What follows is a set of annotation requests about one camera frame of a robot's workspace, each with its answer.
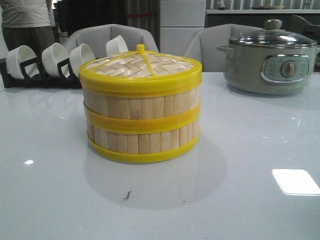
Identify white bowl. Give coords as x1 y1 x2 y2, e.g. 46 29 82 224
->
105 35 128 57
41 42 69 78
69 43 96 77
6 45 36 80

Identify grey electric cooking pot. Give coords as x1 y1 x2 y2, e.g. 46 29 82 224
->
217 43 320 95

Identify left grey chair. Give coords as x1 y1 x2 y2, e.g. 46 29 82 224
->
63 24 159 58

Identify bamboo steamer basket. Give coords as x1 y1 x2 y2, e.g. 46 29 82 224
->
87 118 200 164
83 86 201 134

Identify right grey chair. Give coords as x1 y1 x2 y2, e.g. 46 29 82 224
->
182 24 259 72

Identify white refrigerator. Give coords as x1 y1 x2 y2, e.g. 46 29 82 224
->
159 0 206 56

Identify person in beige shirt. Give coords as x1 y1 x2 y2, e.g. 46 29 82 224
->
0 0 55 56

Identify person in black clothes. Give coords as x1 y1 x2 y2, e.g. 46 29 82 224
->
53 0 128 36

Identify grey chair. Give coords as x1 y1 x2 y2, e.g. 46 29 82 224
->
63 24 159 58
182 24 259 72

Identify glass pot lid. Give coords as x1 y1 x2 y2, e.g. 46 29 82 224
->
229 19 317 49

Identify dark sideboard cabinet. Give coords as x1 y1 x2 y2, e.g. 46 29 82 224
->
204 9 320 30

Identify bamboo steamer lid yellow rim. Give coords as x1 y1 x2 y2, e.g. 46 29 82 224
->
78 44 202 98

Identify black dish rack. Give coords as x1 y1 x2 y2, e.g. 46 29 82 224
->
0 57 82 89

